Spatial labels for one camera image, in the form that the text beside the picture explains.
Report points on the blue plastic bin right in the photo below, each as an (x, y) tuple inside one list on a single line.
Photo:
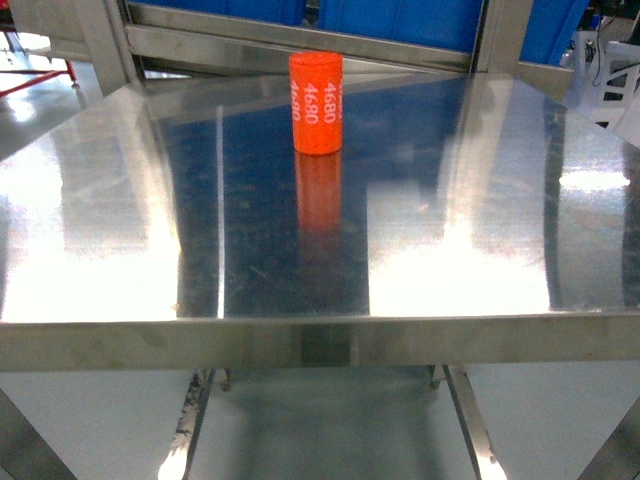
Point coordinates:
[(448, 25)]

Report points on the blue plastic bin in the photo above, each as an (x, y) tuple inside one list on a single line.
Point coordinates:
[(448, 25), (285, 12)]

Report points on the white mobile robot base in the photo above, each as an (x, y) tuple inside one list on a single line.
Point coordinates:
[(604, 54)]

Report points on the stainless steel bin rack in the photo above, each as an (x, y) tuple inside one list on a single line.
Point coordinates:
[(124, 40)]

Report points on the orange cylindrical capacitor 4680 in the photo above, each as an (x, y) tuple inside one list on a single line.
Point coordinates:
[(316, 98)]

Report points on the red metal workbench frame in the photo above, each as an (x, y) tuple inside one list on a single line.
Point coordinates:
[(30, 66)]

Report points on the blue plastic bin left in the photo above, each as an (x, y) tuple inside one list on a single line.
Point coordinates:
[(285, 12)]

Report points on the stainless steel table frame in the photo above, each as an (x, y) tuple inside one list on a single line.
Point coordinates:
[(452, 295)]

